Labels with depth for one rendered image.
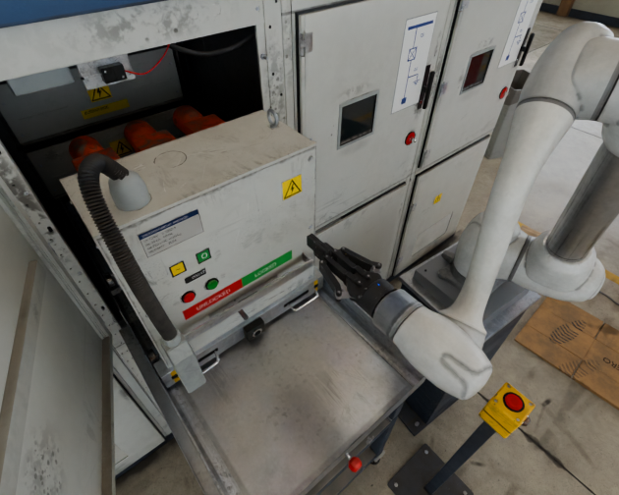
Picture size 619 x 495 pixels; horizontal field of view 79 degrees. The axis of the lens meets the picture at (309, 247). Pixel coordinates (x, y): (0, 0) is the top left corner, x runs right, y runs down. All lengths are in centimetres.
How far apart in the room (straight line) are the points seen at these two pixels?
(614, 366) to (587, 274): 136
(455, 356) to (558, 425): 161
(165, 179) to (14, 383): 43
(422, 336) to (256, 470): 54
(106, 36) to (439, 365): 84
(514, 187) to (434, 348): 32
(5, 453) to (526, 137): 96
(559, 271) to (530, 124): 54
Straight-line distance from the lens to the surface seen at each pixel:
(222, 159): 84
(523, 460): 211
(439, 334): 68
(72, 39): 88
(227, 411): 107
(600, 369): 253
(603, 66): 84
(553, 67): 85
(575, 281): 126
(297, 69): 112
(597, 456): 229
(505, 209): 77
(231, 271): 93
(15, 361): 83
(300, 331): 116
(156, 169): 85
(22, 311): 90
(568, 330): 259
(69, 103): 157
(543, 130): 79
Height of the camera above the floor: 183
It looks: 45 degrees down
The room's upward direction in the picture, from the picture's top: straight up
